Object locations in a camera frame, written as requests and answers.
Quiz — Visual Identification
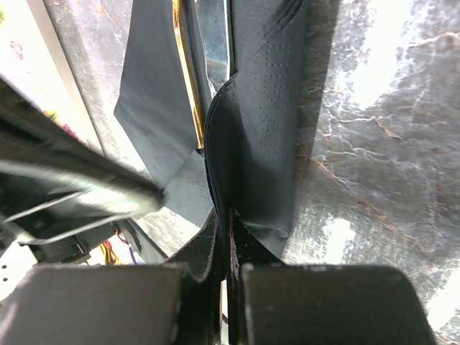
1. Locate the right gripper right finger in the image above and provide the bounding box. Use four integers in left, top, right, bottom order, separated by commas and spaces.
225, 211, 436, 344

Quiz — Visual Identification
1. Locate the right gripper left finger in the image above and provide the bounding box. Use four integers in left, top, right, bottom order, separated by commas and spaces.
1, 213, 221, 344

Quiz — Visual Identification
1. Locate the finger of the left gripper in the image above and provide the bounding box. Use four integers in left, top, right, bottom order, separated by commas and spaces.
1, 81, 164, 244

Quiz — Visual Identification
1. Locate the black paper napkin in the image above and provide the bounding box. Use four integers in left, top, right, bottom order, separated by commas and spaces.
114, 1, 307, 256

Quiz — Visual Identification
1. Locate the gold spoon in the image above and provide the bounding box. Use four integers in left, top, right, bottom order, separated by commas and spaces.
172, 0, 204, 150

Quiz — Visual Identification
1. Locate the silver table knife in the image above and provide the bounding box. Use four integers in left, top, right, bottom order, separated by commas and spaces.
195, 0, 233, 97

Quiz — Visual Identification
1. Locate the floral placemat tray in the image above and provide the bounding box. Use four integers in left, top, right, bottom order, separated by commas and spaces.
1, 1, 103, 153

